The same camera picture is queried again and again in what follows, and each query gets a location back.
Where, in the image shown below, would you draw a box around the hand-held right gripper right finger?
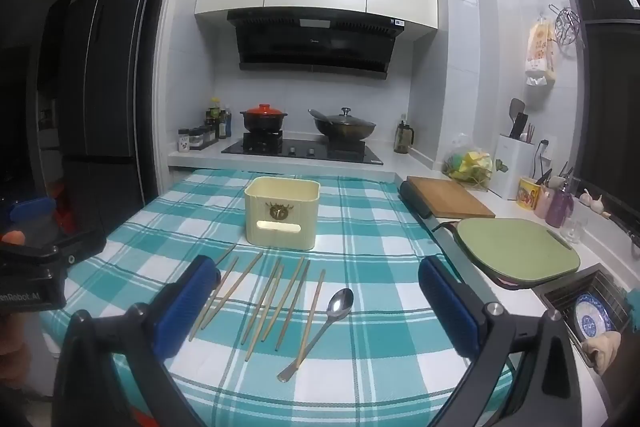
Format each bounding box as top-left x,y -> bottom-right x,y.
417,255 -> 583,427

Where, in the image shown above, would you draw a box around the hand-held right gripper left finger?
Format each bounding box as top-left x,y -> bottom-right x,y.
52,254 -> 223,427

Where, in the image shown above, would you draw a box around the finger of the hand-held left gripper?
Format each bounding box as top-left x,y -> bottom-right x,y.
7,196 -> 58,233
47,227 -> 108,268

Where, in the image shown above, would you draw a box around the group of wooden chopsticks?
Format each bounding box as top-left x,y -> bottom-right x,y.
189,243 -> 327,370

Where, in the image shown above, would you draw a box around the metal spoon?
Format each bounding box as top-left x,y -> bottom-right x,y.
276,287 -> 355,383

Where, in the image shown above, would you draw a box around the cream utensil holder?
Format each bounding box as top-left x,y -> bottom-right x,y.
244,176 -> 322,253

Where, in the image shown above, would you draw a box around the person's left hand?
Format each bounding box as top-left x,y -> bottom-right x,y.
0,309 -> 31,408

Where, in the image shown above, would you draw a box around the red stool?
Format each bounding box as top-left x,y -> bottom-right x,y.
52,187 -> 76,233

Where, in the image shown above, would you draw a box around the green cutting board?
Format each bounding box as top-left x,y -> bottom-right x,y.
456,218 -> 582,282

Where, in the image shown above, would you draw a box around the teal checked tablecloth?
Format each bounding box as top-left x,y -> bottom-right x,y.
40,167 -> 526,427

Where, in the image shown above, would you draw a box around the wooden cutting board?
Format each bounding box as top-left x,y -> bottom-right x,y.
406,176 -> 496,219

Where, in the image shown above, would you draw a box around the black rounded tray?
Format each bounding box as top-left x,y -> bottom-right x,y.
398,182 -> 441,222

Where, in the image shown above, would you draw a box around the yellow printed mug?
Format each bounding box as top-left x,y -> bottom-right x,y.
517,177 -> 542,210

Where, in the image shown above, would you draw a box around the pink cup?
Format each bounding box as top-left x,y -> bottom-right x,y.
534,184 -> 555,219

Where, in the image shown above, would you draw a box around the blue and white plate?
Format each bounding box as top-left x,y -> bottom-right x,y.
572,292 -> 618,339

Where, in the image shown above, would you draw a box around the clear bag of yellow sponges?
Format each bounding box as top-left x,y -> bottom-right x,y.
442,134 -> 496,188

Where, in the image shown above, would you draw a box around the dark refrigerator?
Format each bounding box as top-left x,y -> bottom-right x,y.
37,0 -> 158,238

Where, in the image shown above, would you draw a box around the clear drinking glass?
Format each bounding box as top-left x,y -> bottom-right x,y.
560,216 -> 590,244

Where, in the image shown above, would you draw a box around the purple soap bottle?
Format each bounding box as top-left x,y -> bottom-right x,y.
545,179 -> 575,229

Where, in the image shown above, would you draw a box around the metal dish rack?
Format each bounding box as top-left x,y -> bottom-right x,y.
542,264 -> 640,358

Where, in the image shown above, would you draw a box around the white leaf print utensil box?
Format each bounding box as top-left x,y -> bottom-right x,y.
495,133 -> 536,202

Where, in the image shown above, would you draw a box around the beige cloth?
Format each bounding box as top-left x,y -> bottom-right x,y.
580,329 -> 623,370

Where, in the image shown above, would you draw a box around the dark green water jug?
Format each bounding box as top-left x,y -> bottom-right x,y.
393,119 -> 415,154

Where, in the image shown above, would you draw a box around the yellow capped oil bottle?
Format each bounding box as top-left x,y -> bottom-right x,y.
207,97 -> 222,140

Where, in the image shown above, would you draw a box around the black glass cooktop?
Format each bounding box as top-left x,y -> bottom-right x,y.
221,132 -> 385,166

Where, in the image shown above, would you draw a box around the black wok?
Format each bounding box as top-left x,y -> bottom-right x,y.
308,108 -> 377,142

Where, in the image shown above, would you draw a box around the red lidded black clay pot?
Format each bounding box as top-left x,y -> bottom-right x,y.
239,103 -> 290,135

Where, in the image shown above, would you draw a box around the dark wok lid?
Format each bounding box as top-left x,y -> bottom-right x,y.
314,107 -> 376,128

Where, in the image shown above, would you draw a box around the dark window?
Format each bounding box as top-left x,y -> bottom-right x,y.
540,0 -> 640,233

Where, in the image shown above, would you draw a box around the black range hood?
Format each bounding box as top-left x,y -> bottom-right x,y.
226,8 -> 405,80

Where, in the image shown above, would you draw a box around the black handled knives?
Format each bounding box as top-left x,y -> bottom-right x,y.
509,112 -> 529,140

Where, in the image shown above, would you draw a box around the wire steaming rack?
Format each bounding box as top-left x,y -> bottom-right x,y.
547,4 -> 586,50

